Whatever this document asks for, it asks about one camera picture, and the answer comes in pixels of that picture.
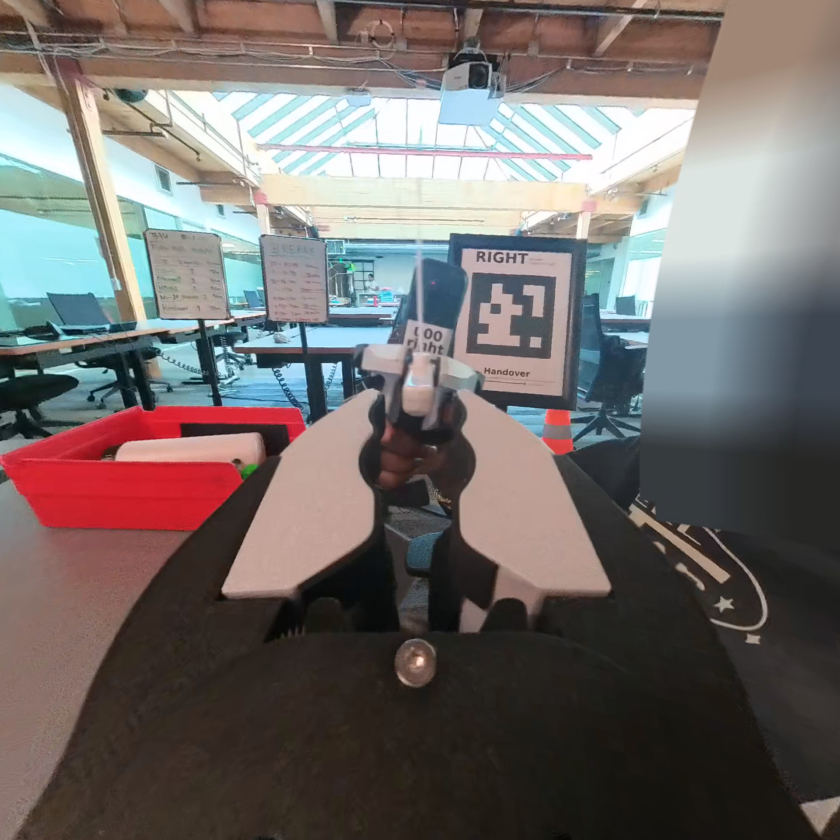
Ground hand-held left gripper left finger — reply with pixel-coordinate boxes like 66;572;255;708
222;389;383;601

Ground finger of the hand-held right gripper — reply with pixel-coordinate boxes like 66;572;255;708
356;343;412;419
437;360;480;394

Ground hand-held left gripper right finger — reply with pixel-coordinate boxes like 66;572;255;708
453;390;613;632

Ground thin white rod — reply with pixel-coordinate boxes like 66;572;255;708
403;176;439;416

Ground red plastic storage bin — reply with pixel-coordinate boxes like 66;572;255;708
0;405;308;531

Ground person's right hand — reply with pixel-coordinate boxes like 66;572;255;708
379;422;438;489

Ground wooden office desk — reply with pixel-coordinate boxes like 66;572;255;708
0;311;266;409
233;326;376;422

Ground orange traffic cone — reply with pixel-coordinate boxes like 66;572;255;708
541;409;576;455

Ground black mesh office chair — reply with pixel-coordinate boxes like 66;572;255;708
403;532;442;580

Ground handwritten whiteboard sign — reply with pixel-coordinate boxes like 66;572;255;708
143;227;232;322
258;233;329;326

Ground black framed marker sign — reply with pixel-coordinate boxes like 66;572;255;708
448;233;588;412

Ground white ceiling projector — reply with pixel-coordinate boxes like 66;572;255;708
437;39;506;127

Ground wooden support post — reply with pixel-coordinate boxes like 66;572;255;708
56;59;164;382

